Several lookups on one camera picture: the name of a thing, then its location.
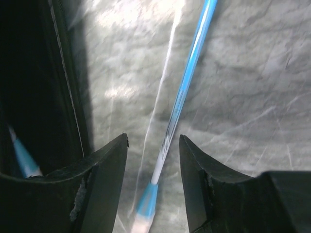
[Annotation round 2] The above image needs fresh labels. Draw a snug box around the blue badminton racket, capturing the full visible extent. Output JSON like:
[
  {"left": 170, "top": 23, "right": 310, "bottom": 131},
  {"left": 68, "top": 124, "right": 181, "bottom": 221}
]
[{"left": 130, "top": 0, "right": 217, "bottom": 233}]

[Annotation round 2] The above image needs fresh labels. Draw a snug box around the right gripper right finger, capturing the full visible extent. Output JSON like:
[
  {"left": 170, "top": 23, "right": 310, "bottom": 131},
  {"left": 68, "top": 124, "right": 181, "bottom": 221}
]
[{"left": 179, "top": 135, "right": 311, "bottom": 233}]

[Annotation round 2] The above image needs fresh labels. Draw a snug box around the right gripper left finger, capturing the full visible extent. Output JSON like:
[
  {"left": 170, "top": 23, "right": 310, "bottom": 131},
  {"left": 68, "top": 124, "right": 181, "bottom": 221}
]
[{"left": 0, "top": 133, "right": 128, "bottom": 233}]

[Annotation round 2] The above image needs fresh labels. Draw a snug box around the blue racket cover bag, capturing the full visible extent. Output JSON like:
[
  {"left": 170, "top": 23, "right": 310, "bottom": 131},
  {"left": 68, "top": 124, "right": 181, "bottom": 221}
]
[{"left": 0, "top": 0, "right": 90, "bottom": 174}]

